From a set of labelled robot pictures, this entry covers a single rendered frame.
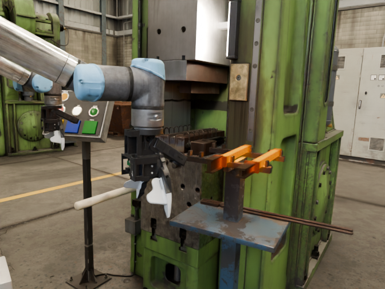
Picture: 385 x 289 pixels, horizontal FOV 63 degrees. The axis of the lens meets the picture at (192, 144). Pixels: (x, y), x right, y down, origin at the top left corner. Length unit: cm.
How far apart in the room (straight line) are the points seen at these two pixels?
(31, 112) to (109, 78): 556
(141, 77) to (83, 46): 1009
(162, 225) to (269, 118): 76
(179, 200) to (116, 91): 97
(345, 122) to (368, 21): 204
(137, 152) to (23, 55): 31
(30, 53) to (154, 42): 97
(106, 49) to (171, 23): 967
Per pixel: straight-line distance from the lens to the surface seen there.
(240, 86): 151
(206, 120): 202
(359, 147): 660
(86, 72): 66
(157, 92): 70
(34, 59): 77
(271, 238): 114
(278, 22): 151
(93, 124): 177
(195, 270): 166
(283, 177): 189
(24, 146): 627
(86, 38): 1086
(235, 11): 155
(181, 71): 154
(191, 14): 155
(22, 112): 619
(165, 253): 173
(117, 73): 67
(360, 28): 735
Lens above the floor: 122
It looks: 10 degrees down
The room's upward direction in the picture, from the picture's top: 2 degrees clockwise
